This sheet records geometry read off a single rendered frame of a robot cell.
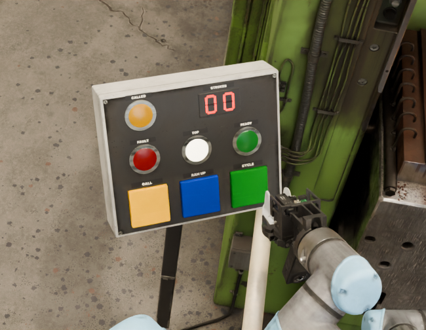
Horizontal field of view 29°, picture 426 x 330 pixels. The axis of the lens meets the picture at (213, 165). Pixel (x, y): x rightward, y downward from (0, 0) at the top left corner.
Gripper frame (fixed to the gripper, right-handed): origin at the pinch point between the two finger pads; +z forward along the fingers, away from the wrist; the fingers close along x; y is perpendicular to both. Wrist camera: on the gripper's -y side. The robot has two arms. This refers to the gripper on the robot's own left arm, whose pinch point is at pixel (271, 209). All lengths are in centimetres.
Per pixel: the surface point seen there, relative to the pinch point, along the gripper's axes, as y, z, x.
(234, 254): -43, 60, -13
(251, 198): -2.4, 10.4, -0.1
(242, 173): 3.2, 10.4, 1.5
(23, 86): -21, 176, 28
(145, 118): 17.1, 10.8, 19.5
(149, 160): 8.9, 10.8, 19.4
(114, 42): -13, 190, -10
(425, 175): -5.8, 13.0, -40.4
